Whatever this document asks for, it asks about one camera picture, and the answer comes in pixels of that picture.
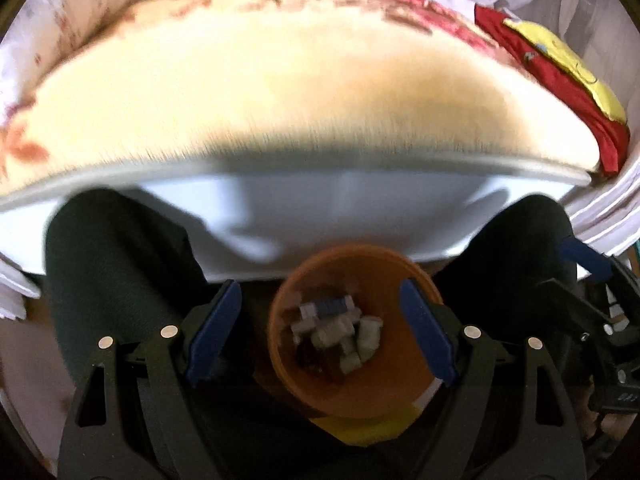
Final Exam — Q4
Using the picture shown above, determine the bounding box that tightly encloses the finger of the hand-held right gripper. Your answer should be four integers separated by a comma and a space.
537, 236, 636, 341

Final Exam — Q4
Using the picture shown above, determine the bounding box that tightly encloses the yellow flower-pattern blanket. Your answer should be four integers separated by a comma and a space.
0, 0, 601, 201

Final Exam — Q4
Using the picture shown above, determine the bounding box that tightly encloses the person's leg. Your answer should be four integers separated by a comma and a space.
44, 187, 236, 391
435, 195, 581, 396

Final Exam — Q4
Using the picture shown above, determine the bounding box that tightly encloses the orange bucket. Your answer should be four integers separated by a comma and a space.
266, 243, 446, 420

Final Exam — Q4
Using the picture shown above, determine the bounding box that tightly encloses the purple block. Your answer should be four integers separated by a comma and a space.
315, 297, 351, 318

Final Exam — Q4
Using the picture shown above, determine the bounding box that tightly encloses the white pleated cloth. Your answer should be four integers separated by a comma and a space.
562, 130, 640, 281

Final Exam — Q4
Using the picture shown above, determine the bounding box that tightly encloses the red cushion with yellow print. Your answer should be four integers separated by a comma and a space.
472, 5, 632, 178

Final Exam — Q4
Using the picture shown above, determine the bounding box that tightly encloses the yellow plastic piece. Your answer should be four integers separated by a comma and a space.
310, 402, 423, 447

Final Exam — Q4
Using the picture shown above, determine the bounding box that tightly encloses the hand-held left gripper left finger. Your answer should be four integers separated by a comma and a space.
57, 280, 243, 480

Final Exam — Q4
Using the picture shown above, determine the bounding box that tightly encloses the heap of small white containers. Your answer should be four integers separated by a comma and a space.
290, 290, 385, 376

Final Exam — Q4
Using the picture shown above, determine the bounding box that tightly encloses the person's right leg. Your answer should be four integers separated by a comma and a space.
435, 195, 581, 396

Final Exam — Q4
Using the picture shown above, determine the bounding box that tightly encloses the person's left leg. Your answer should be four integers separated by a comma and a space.
44, 187, 236, 391

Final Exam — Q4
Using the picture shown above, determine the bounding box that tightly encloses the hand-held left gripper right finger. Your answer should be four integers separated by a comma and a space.
399, 277, 587, 480

